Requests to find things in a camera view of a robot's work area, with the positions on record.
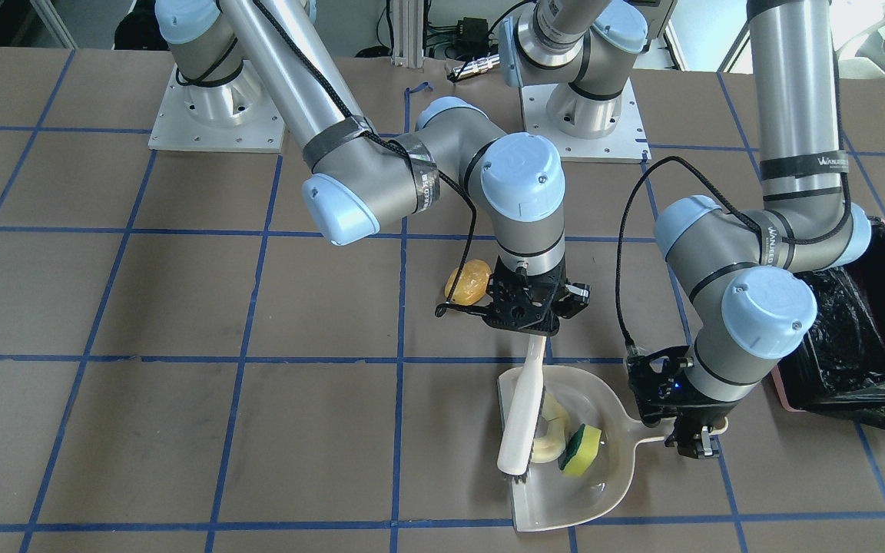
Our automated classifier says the aluminium frame post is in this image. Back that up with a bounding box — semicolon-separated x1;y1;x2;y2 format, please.
386;1;429;70

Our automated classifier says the beige hand brush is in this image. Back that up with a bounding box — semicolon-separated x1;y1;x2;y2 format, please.
496;335;545;484

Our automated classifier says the yellow green sponge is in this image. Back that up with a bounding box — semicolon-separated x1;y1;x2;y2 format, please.
559;424;603;477

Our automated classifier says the pink bin with black bag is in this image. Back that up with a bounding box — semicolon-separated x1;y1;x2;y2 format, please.
773;217;885;430

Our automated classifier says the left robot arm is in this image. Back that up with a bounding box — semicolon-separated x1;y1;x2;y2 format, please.
498;1;871;459

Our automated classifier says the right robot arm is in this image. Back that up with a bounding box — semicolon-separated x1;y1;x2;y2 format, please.
154;1;590;336

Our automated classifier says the black braided cable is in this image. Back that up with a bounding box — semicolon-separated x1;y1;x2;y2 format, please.
616;156;852;354

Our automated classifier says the cream trash piece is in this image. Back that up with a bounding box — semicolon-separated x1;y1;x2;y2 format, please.
530;391;570;463

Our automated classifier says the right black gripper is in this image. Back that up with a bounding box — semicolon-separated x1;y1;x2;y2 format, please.
435;259;590;336

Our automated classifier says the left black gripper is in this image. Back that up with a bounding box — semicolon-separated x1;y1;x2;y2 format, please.
625;346;728;459

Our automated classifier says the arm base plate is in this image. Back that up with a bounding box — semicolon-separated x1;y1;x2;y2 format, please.
519;81;652;164
147;60;286;153

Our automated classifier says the beige plastic dustpan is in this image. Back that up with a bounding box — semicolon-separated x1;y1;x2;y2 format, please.
509;365;673;532

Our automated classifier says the yellow plastic potato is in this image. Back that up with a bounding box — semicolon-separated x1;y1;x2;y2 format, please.
442;259;492;306

